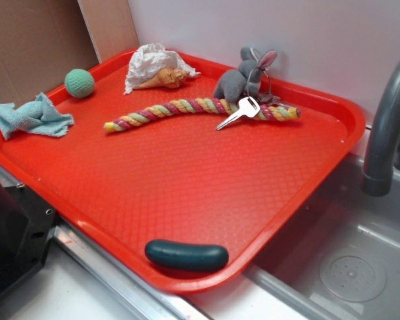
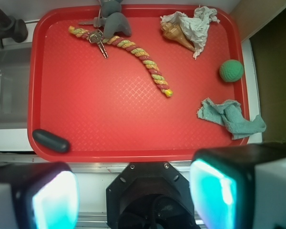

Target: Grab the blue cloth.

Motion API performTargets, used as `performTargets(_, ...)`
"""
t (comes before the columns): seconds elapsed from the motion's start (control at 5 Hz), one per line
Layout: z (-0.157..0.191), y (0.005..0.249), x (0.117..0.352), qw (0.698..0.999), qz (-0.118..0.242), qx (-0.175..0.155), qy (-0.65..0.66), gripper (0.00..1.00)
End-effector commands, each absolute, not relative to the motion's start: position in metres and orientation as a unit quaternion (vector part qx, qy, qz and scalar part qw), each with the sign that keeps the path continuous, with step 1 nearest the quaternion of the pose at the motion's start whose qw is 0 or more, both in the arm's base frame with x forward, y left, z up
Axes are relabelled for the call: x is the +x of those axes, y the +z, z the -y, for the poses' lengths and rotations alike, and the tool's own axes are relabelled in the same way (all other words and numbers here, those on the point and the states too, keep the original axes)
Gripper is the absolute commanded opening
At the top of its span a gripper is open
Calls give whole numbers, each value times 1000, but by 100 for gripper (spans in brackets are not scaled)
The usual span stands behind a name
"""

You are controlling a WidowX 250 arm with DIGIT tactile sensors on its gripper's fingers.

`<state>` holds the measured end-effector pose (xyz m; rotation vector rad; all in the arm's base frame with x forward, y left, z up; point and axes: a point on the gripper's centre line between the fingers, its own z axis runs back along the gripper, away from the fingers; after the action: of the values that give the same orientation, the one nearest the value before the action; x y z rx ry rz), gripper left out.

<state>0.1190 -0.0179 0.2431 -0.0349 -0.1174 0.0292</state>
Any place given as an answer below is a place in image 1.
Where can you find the light blue cloth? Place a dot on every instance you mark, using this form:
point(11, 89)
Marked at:
point(39, 117)

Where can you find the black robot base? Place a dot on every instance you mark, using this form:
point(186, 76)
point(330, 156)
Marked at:
point(27, 224)

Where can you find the red plastic tray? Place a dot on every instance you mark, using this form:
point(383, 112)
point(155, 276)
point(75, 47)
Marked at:
point(178, 178)

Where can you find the silver key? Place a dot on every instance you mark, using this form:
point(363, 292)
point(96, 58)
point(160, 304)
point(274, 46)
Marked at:
point(247, 107)

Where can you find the orange toy seashell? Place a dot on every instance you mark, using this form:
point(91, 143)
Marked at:
point(170, 78)

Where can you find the dark green toy cucumber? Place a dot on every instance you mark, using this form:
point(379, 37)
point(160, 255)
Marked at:
point(187, 257)

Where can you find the white crumpled paper towel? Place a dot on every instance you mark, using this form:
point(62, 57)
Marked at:
point(148, 60)

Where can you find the green textured ball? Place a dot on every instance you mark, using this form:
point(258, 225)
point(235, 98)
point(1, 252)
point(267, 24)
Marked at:
point(79, 83)

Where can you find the grey toy sink basin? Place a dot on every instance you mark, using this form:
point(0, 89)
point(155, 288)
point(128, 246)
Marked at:
point(338, 257)

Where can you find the grey toy faucet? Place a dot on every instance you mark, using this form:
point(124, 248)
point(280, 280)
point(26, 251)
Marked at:
point(383, 148)

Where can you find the brown cardboard panel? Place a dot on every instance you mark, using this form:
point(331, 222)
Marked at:
point(40, 41)

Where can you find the multicolour twisted rope toy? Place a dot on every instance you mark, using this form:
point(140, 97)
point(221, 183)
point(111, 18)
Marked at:
point(272, 111)

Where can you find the grey plush bunny keychain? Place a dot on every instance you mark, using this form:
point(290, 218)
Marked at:
point(246, 79)

